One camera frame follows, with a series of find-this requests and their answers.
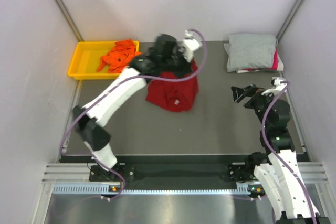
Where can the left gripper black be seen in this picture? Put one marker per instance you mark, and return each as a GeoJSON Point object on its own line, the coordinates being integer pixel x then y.
{"type": "Point", "coordinates": [187, 66]}

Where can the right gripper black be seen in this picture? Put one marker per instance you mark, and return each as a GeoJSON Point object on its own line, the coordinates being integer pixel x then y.
{"type": "Point", "coordinates": [239, 93]}

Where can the dark red t shirt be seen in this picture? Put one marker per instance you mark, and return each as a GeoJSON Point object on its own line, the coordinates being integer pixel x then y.
{"type": "Point", "coordinates": [173, 96]}

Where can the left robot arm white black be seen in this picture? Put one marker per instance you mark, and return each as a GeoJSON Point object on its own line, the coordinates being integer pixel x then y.
{"type": "Point", "coordinates": [91, 118]}

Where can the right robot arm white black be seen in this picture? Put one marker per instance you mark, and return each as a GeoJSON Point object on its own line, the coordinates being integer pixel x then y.
{"type": "Point", "coordinates": [277, 168]}

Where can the folded grey t shirt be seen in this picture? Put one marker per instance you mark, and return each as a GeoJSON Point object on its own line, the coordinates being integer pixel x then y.
{"type": "Point", "coordinates": [250, 51]}

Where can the folded pink white t shirt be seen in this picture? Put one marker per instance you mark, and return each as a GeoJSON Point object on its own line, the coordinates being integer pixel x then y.
{"type": "Point", "coordinates": [277, 65]}

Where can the orange t shirt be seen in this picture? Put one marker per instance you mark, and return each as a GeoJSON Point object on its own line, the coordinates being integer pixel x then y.
{"type": "Point", "coordinates": [119, 56]}

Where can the yellow plastic bin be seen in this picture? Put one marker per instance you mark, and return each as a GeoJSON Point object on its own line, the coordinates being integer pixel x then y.
{"type": "Point", "coordinates": [86, 58]}

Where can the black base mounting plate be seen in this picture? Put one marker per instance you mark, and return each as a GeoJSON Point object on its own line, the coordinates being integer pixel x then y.
{"type": "Point", "coordinates": [226, 173]}

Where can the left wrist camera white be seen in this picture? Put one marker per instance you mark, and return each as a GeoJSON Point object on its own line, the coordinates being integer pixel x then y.
{"type": "Point", "coordinates": [189, 45]}

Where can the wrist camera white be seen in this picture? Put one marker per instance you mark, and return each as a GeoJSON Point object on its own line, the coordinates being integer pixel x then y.
{"type": "Point", "coordinates": [277, 85]}
{"type": "Point", "coordinates": [189, 45]}

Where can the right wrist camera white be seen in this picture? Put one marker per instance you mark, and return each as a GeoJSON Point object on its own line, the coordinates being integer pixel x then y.
{"type": "Point", "coordinates": [277, 85]}

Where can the aluminium frame rail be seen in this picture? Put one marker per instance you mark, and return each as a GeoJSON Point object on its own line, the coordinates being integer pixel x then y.
{"type": "Point", "coordinates": [311, 173]}

